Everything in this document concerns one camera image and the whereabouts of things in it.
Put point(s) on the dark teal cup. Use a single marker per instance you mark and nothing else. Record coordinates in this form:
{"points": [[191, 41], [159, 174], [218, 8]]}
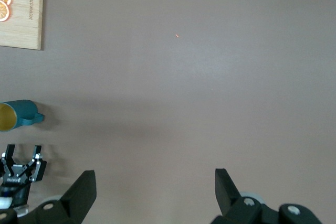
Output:
{"points": [[25, 113]]}

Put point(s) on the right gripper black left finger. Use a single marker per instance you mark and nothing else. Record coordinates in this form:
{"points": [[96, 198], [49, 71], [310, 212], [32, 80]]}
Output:
{"points": [[71, 203]]}

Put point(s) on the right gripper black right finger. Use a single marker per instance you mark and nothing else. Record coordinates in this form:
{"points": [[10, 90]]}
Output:
{"points": [[236, 208]]}

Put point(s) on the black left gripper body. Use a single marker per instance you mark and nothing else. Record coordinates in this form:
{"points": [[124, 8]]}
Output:
{"points": [[17, 178]]}

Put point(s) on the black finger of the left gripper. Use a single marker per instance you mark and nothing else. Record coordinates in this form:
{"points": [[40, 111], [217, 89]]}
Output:
{"points": [[10, 153], [37, 153]]}

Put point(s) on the bamboo cutting board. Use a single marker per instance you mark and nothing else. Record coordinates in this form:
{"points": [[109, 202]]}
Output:
{"points": [[26, 24]]}

